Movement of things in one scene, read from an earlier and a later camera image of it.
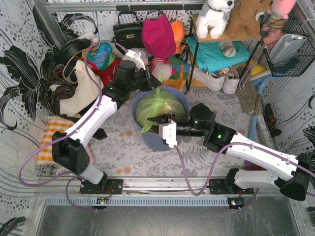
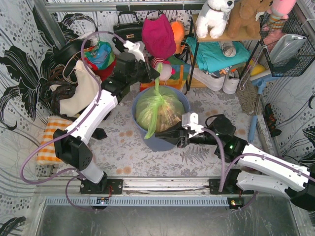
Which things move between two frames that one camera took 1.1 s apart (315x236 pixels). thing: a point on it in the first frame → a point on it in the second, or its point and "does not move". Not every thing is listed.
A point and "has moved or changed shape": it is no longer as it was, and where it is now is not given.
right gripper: (171, 119) → (182, 136)
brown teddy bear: (242, 16) does not move
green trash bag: (157, 103) has moved or changed shape
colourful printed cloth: (102, 54) does not move
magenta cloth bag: (158, 37) does not move
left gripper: (149, 80) → (146, 70)
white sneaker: (231, 81) does not move
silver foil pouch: (286, 46) does not move
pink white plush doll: (160, 65) does not move
